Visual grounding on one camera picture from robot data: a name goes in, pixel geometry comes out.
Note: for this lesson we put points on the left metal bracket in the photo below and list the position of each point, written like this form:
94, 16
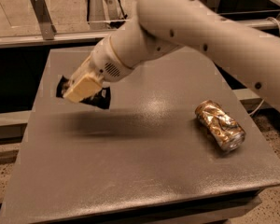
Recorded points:
45, 23

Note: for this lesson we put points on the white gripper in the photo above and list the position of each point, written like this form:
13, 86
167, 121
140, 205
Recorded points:
106, 61

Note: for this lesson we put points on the crushed gold can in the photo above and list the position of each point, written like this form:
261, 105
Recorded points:
227, 132

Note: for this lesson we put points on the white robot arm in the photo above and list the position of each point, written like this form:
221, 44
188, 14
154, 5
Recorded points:
159, 27

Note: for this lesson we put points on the black chocolate bar wrapper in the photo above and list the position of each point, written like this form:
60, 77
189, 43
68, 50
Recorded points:
102, 99

